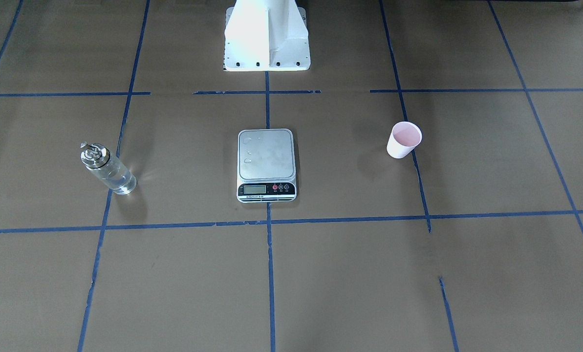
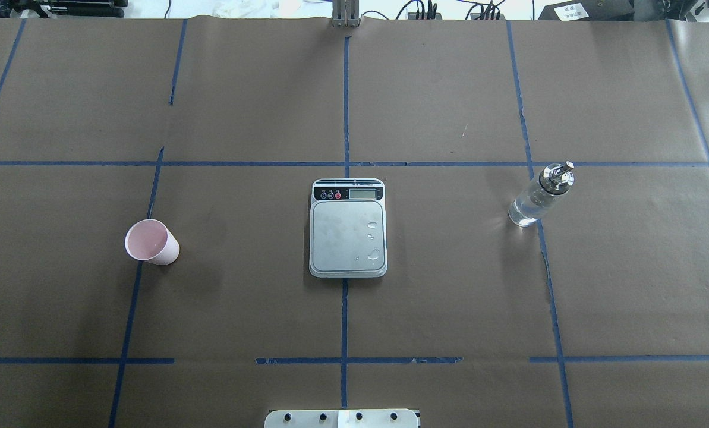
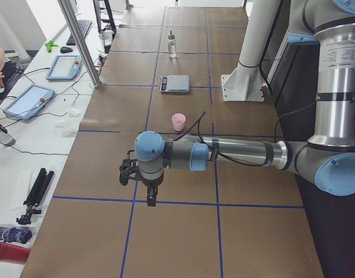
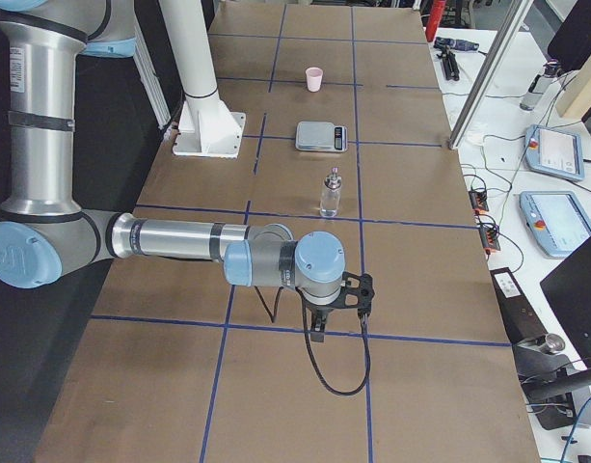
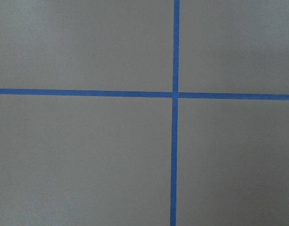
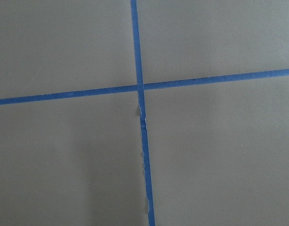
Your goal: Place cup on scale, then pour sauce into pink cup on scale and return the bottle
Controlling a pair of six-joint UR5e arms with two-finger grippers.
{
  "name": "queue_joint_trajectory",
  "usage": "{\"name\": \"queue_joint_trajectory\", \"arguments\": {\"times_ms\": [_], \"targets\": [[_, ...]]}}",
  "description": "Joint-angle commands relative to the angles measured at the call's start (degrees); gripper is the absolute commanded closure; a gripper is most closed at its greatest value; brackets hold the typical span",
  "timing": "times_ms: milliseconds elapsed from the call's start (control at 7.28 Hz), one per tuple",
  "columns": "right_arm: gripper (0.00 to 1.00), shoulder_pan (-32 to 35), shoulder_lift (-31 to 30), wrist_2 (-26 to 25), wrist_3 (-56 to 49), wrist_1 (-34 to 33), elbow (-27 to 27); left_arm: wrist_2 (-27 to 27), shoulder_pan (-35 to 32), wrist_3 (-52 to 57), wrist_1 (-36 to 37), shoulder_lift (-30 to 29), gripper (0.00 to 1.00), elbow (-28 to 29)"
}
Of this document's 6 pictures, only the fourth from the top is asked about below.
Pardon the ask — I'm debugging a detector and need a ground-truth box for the wooden board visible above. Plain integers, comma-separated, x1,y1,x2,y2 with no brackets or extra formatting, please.
556,55,591,119

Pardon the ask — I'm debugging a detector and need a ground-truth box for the grey water bottle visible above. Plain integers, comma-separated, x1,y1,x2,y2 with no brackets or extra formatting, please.
520,59,561,111

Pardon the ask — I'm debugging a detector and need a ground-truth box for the folded blue umbrella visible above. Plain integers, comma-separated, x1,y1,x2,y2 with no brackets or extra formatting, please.
434,37,479,52

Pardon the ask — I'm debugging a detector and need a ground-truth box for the black monitor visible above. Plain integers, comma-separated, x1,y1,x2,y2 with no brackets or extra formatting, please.
540,236,591,367

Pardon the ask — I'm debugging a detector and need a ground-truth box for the black folded tripod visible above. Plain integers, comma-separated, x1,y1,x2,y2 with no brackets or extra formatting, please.
438,46,460,81

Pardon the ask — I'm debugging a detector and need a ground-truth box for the black camera cable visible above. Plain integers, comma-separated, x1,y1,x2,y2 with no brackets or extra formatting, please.
254,284,372,397

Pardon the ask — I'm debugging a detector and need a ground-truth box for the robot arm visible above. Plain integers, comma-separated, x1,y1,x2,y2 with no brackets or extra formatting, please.
0,1,350,340

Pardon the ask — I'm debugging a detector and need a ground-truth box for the pink paper cup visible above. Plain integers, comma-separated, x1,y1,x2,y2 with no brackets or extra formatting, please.
305,67,324,93

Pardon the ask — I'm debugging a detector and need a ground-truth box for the orange connector block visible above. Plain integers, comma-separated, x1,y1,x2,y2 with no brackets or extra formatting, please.
478,222,500,255
469,189,489,215

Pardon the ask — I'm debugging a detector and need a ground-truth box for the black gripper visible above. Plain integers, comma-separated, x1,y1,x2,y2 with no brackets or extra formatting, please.
301,288,332,342

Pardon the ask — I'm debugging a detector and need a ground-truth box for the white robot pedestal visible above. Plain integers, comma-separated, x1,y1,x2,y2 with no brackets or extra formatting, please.
159,0,246,158

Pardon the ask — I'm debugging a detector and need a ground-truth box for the lower teach pendant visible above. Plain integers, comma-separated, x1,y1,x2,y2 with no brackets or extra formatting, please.
519,191,591,259

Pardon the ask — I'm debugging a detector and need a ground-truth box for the upper teach pendant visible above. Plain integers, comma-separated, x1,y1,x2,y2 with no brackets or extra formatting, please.
524,124,585,181

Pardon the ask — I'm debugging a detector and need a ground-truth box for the red cylinder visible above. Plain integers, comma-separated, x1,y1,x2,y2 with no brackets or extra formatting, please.
425,0,446,42

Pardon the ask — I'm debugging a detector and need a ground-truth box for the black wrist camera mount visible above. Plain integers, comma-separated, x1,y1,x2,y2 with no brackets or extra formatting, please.
329,272,375,317

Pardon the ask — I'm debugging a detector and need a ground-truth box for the black box with label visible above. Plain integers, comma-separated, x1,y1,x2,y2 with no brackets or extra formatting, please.
490,267,566,368

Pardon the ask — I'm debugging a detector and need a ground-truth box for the teach pendant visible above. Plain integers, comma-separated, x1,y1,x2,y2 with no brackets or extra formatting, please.
524,124,585,181
519,191,591,259

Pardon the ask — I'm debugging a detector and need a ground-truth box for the silver kitchen scale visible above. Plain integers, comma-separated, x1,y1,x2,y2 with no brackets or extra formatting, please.
295,121,348,152

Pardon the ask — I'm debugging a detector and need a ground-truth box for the aluminium frame post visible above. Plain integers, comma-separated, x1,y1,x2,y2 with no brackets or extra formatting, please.
447,0,533,150

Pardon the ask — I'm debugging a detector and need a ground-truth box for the lower orange connector block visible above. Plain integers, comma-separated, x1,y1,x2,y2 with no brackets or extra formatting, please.
478,222,500,255

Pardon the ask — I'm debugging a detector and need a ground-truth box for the clear glass sauce bottle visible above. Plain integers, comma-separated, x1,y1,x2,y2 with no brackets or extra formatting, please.
320,167,342,217

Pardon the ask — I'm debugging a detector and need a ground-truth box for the upper orange connector block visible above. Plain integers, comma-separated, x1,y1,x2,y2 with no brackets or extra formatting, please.
469,189,489,215

